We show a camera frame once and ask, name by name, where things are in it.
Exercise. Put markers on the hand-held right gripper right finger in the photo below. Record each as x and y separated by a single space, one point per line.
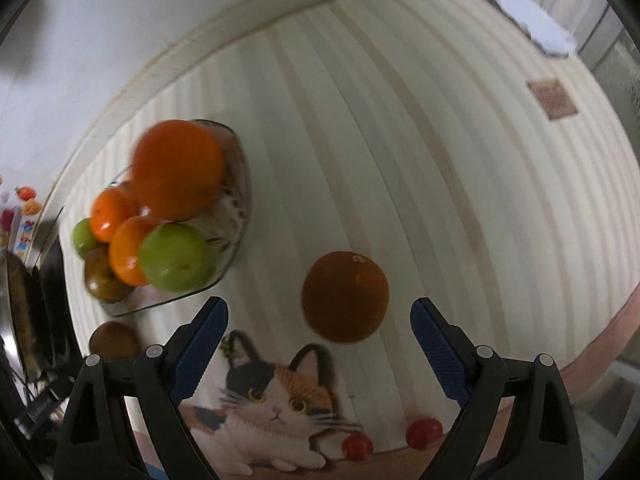
440 352

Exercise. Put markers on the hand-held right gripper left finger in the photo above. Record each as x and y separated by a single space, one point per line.
197 355

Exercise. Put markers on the green apple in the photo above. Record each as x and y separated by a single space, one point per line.
82 237
176 257

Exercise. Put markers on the brown round fruit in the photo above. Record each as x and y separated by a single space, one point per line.
114 341
105 280
345 297

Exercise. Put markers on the small orange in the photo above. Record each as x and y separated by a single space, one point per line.
112 212
127 255

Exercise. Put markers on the floral oval plate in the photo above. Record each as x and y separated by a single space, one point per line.
227 230

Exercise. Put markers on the large orange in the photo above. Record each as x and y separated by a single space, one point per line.
177 170

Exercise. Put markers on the red cherry tomato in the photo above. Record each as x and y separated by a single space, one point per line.
357 446
424 432

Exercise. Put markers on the steel wok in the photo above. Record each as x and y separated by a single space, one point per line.
17 310

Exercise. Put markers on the striped cat print tablecloth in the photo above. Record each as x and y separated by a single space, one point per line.
400 160

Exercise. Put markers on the brown square label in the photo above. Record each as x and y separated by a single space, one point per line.
552 100

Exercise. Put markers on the white folded cloth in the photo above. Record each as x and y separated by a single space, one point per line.
530 15

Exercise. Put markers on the colourful wall stickers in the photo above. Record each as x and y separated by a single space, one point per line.
25 205

